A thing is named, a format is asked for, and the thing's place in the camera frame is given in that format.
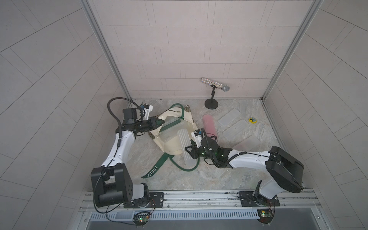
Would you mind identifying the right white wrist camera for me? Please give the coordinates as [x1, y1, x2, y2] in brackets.
[191, 129, 202, 148]

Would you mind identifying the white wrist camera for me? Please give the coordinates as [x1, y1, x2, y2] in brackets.
[191, 129, 202, 148]
[141, 103, 153, 120]

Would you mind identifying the cream canvas tote bag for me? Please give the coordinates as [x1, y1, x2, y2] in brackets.
[142, 103, 199, 179]

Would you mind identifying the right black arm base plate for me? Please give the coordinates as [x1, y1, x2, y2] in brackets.
[237, 191, 280, 207]

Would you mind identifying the small yellow toy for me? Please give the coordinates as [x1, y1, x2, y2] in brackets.
[249, 117, 257, 124]

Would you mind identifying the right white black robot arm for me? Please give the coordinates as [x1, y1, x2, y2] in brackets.
[185, 137, 304, 207]

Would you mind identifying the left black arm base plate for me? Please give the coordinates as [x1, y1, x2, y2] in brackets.
[124, 192, 164, 209]

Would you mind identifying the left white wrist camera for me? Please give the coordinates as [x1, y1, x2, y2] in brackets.
[141, 103, 153, 120]

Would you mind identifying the clear rounded pencil case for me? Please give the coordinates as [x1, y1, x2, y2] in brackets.
[158, 116, 191, 143]

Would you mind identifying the pink translucent pencil case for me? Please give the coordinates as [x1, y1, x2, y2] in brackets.
[203, 115, 217, 137]

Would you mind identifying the ribbed clear pencil case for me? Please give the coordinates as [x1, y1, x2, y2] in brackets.
[223, 120, 249, 141]
[177, 128, 196, 168]

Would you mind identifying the left green circuit board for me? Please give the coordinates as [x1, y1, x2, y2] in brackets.
[133, 211, 150, 227]

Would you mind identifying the green circuit board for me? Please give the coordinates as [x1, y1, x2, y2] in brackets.
[133, 211, 150, 227]
[257, 209, 274, 224]

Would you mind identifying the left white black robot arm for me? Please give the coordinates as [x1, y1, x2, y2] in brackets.
[91, 104, 164, 208]

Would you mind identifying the silver glitter microphone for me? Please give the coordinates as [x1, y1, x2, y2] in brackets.
[200, 77, 230, 92]

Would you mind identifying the black microphone stand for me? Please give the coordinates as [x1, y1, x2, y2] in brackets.
[205, 84, 219, 110]

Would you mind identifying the aluminium mounting rail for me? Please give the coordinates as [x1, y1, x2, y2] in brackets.
[79, 188, 321, 213]

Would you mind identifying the right green circuit board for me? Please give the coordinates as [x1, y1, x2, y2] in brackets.
[257, 209, 274, 224]

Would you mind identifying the black cable hose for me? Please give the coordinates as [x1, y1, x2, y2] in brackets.
[107, 97, 143, 136]

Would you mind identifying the clear translucent pencil case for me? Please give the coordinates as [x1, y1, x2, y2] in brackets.
[218, 109, 241, 127]

